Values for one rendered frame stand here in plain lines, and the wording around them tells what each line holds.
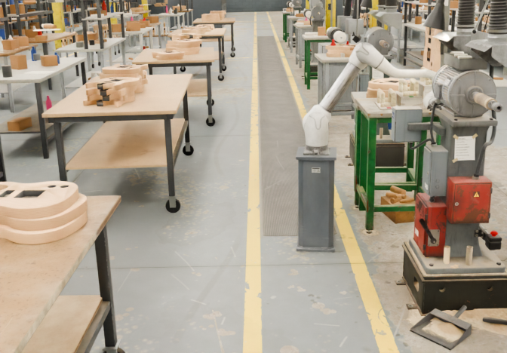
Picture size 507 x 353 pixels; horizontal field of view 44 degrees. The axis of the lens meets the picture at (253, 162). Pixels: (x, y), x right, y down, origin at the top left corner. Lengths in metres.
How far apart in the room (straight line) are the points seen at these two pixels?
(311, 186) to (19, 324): 2.73
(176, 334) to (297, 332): 0.67
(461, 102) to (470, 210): 0.60
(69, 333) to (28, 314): 0.83
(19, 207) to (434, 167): 2.21
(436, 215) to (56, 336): 2.11
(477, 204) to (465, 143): 0.34
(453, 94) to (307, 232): 1.55
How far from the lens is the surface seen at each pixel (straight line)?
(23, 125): 7.53
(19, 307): 2.15
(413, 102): 4.74
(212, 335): 3.58
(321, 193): 4.38
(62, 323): 2.98
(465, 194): 3.60
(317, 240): 4.51
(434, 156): 3.65
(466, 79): 3.55
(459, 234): 3.82
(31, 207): 2.61
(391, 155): 6.52
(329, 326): 3.65
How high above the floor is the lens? 1.87
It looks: 16 degrees down
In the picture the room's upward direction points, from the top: 1 degrees counter-clockwise
